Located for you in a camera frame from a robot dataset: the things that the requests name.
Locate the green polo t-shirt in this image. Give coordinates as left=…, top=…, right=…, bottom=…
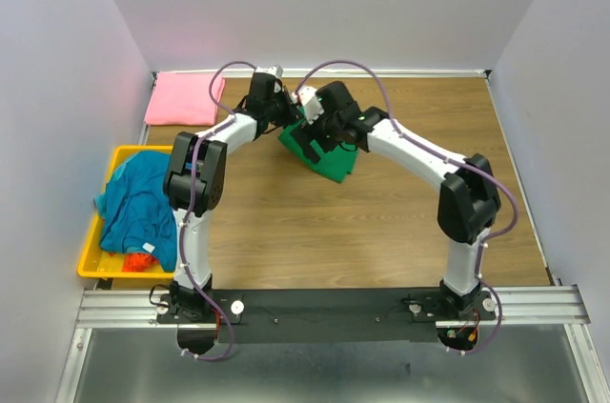
left=277, top=116, right=357, bottom=184

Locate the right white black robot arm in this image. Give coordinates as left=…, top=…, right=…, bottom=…
left=290, top=81, right=500, bottom=319

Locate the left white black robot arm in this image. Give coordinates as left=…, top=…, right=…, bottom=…
left=163, top=66, right=299, bottom=322

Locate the folded pink t-shirt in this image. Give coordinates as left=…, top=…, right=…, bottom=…
left=144, top=71, right=225, bottom=126

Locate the crumpled blue t-shirt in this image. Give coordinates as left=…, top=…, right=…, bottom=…
left=94, top=151, right=177, bottom=272

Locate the orange red t-shirt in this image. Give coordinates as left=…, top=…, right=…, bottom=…
left=122, top=252, right=158, bottom=272

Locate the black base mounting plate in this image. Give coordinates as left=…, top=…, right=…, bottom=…
left=157, top=285, right=496, bottom=344

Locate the yellow plastic bin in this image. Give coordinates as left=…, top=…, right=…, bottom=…
left=77, top=145, right=174, bottom=280

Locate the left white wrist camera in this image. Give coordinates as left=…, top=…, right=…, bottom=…
left=254, top=65, right=283, bottom=79

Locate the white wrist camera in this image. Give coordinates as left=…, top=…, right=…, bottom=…
left=254, top=65, right=283, bottom=79
left=293, top=86, right=324, bottom=125

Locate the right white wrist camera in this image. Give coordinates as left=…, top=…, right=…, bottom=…
left=293, top=86, right=324, bottom=125

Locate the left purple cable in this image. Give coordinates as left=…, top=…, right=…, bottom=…
left=178, top=60, right=261, bottom=362

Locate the aluminium frame rail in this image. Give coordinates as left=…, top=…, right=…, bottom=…
left=57, top=286, right=609, bottom=402

